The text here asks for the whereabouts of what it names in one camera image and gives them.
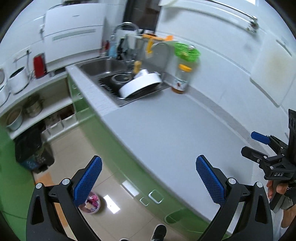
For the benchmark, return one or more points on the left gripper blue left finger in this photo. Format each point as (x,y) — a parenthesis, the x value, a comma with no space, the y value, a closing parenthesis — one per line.
(84,180)

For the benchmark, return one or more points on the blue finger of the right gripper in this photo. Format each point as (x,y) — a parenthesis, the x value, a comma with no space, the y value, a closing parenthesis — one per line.
(260,138)
(253,154)

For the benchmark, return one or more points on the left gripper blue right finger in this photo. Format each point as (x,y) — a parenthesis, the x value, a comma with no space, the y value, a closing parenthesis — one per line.
(210,177)

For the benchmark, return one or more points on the pink trash bin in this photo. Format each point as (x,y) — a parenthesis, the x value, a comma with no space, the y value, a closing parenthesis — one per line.
(92,204)

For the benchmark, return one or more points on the person right hand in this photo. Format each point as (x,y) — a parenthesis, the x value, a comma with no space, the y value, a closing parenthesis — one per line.
(289,214)

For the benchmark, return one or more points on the orange floor mat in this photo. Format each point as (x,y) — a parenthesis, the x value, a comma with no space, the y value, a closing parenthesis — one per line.
(44,178)

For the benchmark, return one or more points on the white storage drawer right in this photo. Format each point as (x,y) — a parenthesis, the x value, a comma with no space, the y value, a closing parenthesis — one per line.
(69,122)

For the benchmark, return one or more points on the white storage drawer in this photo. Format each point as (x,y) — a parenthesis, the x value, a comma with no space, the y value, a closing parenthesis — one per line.
(69,122)
(52,131)

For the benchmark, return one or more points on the white storage drawer left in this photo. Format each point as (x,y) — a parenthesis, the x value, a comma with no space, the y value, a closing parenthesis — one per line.
(52,131)

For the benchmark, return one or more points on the black dual recycling bin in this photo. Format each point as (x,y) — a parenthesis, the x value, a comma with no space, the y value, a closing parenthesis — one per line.
(32,153)

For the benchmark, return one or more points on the black shoe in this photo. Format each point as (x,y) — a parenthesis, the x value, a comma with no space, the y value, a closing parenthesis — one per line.
(159,233)

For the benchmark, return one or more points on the steel stock pot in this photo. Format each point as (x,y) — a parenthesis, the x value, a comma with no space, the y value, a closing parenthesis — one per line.
(33,106)

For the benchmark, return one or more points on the light blue basin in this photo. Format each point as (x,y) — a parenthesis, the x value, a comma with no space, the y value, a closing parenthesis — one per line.
(14,119)

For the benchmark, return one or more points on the honey jar yellow lid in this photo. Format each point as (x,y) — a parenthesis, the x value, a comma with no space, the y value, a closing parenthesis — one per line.
(182,78)

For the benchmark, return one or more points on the black pot in sink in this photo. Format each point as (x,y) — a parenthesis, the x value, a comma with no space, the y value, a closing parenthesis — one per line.
(121,79)

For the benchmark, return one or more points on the stainless steel sink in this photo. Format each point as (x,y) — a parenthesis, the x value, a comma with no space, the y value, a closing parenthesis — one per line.
(100,72)

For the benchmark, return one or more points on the green plastic basket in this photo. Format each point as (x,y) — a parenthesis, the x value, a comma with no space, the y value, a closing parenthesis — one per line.
(186,52)

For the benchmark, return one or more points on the white rice cooker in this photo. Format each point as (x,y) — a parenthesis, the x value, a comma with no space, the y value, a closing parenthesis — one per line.
(18,80)

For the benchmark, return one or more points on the yellow sink sponge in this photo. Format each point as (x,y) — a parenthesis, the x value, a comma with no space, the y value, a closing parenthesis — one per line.
(137,66)

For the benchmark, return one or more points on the red canister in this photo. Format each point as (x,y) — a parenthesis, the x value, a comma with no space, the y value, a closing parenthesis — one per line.
(39,65)

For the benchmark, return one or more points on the white small cooker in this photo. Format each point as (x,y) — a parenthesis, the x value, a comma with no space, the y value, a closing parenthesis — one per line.
(4,89)

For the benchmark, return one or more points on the chrome tall faucet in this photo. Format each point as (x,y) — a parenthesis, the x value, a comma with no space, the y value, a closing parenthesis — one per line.
(159,58)

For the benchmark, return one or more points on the white countertop dishwasher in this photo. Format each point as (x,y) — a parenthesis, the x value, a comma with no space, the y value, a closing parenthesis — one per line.
(73,33)

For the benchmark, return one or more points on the yellow sponge brush hanging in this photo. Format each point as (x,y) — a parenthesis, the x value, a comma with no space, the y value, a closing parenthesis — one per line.
(150,43)

